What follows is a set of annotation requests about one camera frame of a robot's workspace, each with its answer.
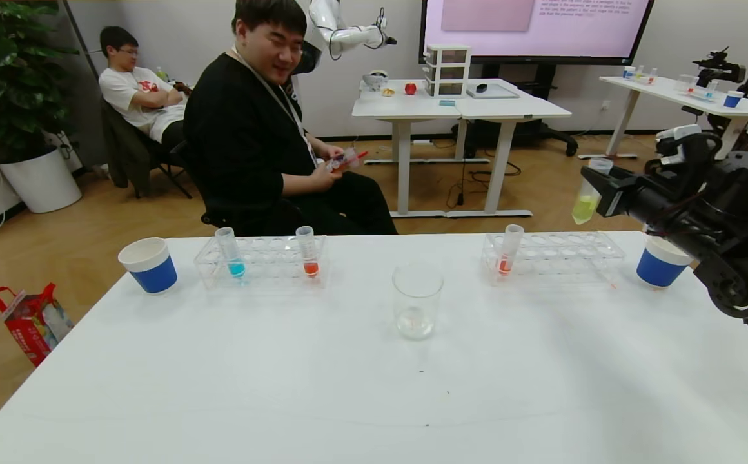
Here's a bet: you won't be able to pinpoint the dark folding chair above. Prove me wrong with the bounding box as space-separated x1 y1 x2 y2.
102 102 194 200

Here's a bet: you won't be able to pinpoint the man in white t-shirt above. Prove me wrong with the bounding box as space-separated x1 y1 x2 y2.
97 26 188 146

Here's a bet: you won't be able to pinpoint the blue white paper cup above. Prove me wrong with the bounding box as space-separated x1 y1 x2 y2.
118 237 179 295
636 235 694 289

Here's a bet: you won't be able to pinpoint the black display stand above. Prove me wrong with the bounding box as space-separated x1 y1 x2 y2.
451 64 578 159

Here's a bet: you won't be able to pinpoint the large wall display screen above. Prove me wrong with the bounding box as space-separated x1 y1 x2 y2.
418 0 655 66

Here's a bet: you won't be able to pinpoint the red pink toy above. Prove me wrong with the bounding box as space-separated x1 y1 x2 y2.
326 148 369 173

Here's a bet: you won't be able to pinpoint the black floor cables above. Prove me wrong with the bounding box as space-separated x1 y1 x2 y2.
445 142 523 209

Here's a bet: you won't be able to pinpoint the yellow pigment test tube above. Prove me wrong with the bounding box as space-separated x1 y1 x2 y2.
572 159 613 225

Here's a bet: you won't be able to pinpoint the green potted plant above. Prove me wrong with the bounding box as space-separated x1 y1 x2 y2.
0 0 81 166

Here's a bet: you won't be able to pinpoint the black camera rig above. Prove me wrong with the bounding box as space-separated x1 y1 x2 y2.
691 47 745 87

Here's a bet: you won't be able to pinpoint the clear plastic tube rack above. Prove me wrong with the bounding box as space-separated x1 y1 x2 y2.
193 235 328 290
481 231 626 286

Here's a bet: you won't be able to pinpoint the long white standing desk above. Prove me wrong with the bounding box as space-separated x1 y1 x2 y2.
577 76 748 160

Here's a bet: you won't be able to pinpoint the man in black shirt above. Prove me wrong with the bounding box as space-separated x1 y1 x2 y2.
182 0 398 237

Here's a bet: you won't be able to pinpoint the blue pigment test tube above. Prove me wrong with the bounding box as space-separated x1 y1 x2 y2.
215 227 246 279

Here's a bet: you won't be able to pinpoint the white plant pot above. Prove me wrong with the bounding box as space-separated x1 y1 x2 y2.
0 148 83 214

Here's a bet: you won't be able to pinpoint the grey tablet pad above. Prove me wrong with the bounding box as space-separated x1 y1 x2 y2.
466 84 520 100

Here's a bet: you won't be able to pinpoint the red pigment test tube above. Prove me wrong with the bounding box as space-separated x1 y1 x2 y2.
496 224 524 277
295 226 320 278

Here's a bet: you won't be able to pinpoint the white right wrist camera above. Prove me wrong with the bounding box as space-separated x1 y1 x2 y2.
656 124 723 175

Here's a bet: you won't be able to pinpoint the white drawer organizer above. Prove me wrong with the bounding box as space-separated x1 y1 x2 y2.
424 44 471 99

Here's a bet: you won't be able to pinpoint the clear glass beaker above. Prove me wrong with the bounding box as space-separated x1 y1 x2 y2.
392 263 444 341

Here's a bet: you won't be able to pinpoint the red paper shopping bag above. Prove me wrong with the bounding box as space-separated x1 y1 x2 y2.
0 283 74 367

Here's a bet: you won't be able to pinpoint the black office chair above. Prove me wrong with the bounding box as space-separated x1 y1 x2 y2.
171 140 239 229

